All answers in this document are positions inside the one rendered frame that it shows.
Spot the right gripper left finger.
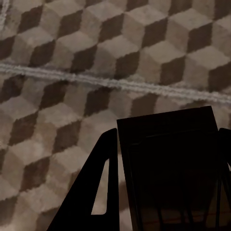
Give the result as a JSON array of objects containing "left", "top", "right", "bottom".
[{"left": 47, "top": 128, "right": 120, "bottom": 231}]

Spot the mousetrap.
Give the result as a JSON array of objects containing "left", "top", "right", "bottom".
[{"left": 116, "top": 106, "right": 231, "bottom": 231}]

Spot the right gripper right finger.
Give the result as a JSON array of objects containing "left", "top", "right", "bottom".
[{"left": 218, "top": 128, "right": 231, "bottom": 166}]

